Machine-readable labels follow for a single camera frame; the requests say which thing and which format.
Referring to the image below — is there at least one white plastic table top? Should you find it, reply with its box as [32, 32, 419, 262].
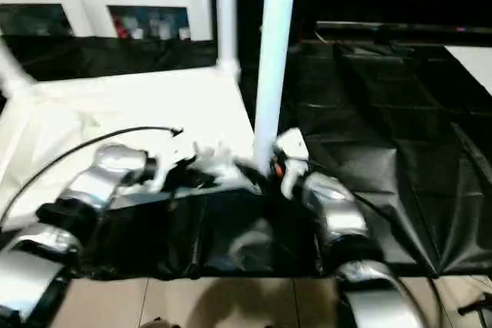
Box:
[0, 62, 267, 231]

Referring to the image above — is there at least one white plastic table leg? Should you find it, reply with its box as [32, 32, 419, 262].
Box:
[213, 0, 242, 78]
[252, 0, 300, 175]
[0, 35, 38, 94]

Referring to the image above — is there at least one black glossy mat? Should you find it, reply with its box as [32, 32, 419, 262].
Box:
[0, 34, 492, 281]

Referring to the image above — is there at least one grey robot torso front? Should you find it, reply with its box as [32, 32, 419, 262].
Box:
[144, 316, 181, 328]

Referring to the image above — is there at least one long black bar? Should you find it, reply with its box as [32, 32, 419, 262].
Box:
[314, 22, 492, 36]

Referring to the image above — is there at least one flat white board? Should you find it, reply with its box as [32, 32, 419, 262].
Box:
[444, 45, 492, 97]

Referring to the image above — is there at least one black floor rod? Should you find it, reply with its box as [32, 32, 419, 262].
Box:
[457, 296, 492, 316]

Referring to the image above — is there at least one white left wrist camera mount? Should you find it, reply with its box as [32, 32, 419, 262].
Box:
[152, 138, 203, 191]

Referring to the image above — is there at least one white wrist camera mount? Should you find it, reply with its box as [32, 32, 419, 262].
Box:
[152, 138, 203, 191]
[274, 127, 309, 199]

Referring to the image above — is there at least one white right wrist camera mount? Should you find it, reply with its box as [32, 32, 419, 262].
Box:
[274, 127, 309, 199]

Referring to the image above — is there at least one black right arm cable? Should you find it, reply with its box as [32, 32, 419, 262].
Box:
[303, 157, 441, 328]

